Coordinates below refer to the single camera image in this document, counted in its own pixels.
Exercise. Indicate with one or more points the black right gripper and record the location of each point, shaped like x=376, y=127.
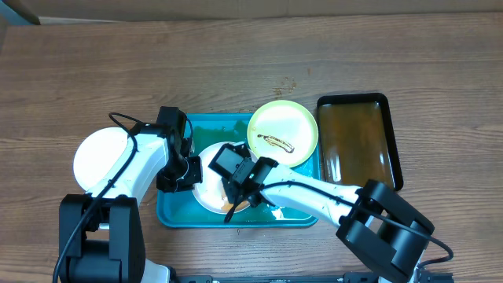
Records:
x=233, y=189

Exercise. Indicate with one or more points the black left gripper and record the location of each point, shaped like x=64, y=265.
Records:
x=167, y=185

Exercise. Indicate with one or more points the green and yellow sponge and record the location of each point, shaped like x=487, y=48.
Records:
x=226, y=207

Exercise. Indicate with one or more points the white plate with sauce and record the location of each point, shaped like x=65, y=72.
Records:
x=210, y=192

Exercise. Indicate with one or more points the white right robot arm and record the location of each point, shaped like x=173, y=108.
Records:
x=382, y=230

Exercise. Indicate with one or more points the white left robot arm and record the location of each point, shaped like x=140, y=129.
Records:
x=100, y=234

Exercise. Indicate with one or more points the black tray with brown water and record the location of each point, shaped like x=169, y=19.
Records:
x=357, y=140

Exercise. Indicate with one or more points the yellow-green plate with sauce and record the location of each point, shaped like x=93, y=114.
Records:
x=284, y=131

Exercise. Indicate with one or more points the brown cardboard wall panel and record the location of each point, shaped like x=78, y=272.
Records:
x=147, y=10

